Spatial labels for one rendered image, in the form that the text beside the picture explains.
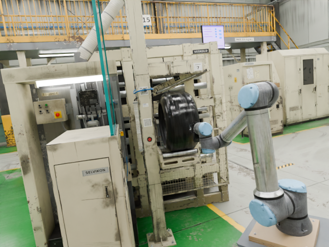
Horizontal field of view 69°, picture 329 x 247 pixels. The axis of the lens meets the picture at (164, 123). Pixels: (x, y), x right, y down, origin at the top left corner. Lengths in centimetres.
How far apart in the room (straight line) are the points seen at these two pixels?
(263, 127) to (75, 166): 104
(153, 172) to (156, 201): 30
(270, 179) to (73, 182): 107
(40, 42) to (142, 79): 546
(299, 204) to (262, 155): 36
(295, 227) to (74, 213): 124
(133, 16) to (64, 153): 135
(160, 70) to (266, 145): 150
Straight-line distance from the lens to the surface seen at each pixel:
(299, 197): 152
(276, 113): 691
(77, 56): 253
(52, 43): 742
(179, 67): 254
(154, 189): 239
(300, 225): 160
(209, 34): 608
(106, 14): 259
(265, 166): 133
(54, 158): 150
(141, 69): 221
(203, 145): 168
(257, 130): 128
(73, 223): 162
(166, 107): 211
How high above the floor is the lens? 150
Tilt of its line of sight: 8 degrees down
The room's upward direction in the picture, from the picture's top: 6 degrees counter-clockwise
